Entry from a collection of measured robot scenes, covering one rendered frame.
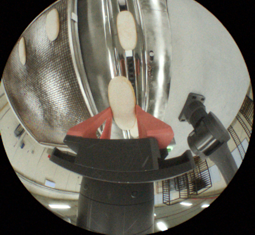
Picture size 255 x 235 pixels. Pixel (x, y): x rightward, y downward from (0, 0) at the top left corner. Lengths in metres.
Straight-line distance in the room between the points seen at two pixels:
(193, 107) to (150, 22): 0.26
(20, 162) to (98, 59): 4.05
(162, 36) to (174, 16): 0.11
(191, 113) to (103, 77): 0.29
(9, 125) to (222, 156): 3.93
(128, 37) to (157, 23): 0.07
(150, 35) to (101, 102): 0.23
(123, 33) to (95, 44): 0.09
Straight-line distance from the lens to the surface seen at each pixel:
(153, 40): 0.18
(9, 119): 3.71
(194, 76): 0.29
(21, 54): 0.33
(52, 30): 0.22
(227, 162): 0.28
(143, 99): 0.21
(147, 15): 0.20
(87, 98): 0.18
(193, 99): 0.30
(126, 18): 0.19
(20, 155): 3.98
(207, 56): 0.32
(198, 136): 0.23
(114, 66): 0.18
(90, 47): 0.24
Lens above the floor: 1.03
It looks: 54 degrees down
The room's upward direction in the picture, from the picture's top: 173 degrees counter-clockwise
